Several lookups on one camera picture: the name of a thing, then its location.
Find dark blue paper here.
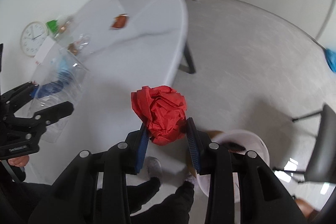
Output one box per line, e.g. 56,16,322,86
30,80,70,98

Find clear plastic packaging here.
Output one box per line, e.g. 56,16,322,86
27,47,90,144

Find red paper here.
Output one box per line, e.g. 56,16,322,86
130,85,187,146

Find orange brown snack wrapper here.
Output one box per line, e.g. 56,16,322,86
110,14,129,30

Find light blue face mask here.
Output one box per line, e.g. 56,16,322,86
51,56,75,85

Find black spiky foam piece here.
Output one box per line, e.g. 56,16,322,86
224,142,246,153

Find white plastic trash bin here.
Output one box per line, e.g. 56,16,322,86
194,129,271,224

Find person's left hand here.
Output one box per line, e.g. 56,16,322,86
8,155,30,168

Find orange leather chair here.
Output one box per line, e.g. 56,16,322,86
294,198,319,222

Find white card envelope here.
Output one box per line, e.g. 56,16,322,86
34,36,55,64

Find person's black trouser legs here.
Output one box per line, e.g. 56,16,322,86
1,173,198,223

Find grey chair near bin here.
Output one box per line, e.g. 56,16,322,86
272,103,336,184

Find clear plastic food container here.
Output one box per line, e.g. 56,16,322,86
54,16,91,57

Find green plastic bag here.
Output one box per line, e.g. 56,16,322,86
46,19,59,34

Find white round table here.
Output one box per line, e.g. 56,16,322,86
26,0,188,184

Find black table leg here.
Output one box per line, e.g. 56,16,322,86
179,42,196,75

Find blue plastic bag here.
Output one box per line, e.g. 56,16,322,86
324,48,336,73

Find white round wall clock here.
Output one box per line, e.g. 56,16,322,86
20,21,49,57

